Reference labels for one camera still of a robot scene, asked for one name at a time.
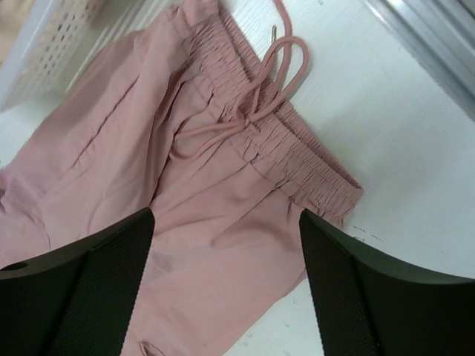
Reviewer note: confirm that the white plastic basket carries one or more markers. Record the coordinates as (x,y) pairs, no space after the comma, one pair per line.
(59,39)

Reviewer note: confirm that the aluminium rail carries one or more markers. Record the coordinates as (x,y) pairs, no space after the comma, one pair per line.
(440,36)

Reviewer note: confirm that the beige trousers in basket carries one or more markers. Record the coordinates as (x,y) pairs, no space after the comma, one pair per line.
(20,20)

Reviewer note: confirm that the pink trousers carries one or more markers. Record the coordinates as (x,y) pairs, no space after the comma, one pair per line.
(183,118)

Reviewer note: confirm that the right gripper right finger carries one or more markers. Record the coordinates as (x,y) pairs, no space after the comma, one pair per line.
(370,303)

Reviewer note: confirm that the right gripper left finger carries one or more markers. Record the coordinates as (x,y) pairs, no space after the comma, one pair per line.
(77,299)

